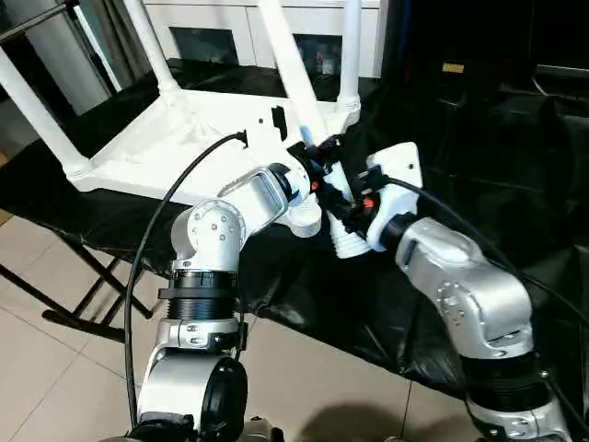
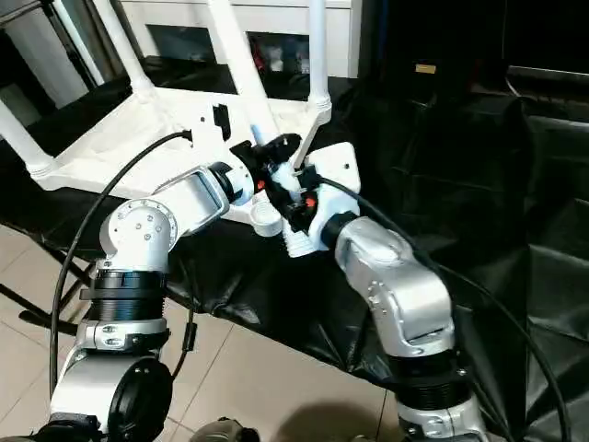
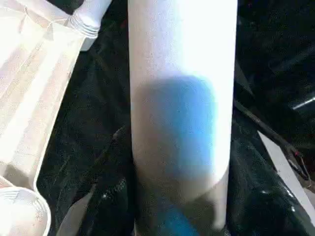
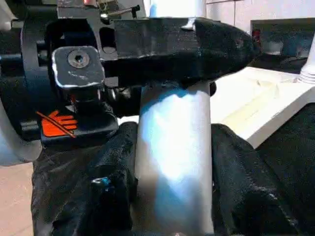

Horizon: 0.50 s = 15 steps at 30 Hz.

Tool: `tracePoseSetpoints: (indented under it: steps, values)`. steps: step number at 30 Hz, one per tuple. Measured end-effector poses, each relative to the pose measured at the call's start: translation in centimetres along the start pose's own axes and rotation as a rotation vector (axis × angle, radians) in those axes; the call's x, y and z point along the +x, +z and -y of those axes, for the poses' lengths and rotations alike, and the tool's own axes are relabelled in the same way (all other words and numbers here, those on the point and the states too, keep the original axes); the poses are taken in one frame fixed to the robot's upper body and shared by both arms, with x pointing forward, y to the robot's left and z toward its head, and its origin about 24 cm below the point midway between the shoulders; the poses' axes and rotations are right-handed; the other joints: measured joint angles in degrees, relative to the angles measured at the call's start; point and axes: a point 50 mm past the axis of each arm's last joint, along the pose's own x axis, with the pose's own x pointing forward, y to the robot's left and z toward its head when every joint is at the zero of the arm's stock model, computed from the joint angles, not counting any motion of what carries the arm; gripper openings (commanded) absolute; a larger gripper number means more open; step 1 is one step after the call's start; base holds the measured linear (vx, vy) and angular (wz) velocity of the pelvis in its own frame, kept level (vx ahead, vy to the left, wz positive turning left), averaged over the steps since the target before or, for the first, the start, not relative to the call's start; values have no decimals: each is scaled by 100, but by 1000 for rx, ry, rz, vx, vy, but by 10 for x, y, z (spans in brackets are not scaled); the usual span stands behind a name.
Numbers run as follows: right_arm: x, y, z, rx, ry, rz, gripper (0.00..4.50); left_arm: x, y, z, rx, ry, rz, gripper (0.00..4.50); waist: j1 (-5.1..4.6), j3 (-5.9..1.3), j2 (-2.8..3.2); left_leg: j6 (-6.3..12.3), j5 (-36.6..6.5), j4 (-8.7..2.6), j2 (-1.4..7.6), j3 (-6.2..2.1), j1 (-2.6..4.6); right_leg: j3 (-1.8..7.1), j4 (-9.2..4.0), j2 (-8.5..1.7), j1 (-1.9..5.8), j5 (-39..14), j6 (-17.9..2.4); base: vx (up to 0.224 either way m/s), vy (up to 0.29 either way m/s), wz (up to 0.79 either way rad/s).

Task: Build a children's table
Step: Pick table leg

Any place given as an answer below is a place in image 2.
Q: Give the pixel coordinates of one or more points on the black left robot foot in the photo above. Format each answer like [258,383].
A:
[223,433]

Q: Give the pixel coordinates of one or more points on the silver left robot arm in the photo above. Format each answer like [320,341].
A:
[138,239]

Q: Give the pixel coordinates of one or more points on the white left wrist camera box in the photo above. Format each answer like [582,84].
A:
[207,124]

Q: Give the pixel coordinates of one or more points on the white glass-door cabinet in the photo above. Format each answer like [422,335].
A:
[184,14]

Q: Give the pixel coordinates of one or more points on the white plastic table leg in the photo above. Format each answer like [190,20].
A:
[239,69]
[18,138]
[318,55]
[124,46]

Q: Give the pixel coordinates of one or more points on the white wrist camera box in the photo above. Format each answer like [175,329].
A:
[207,124]
[336,161]

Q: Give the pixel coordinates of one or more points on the white upturned plastic table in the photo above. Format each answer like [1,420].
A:
[138,129]

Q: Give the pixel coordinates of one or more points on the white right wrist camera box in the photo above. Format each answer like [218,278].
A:
[336,161]

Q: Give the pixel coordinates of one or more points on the black glossy tv stand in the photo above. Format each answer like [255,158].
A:
[547,73]

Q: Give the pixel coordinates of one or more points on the black glossy mat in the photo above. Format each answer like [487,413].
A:
[437,184]

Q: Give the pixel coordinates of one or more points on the black folding table frame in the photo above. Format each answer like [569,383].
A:
[46,317]

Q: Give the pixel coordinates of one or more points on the black speaker box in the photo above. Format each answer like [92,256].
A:
[428,41]

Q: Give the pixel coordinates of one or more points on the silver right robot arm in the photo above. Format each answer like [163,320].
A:
[400,285]

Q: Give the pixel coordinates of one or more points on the white slanted pole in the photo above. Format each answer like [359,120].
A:
[78,46]

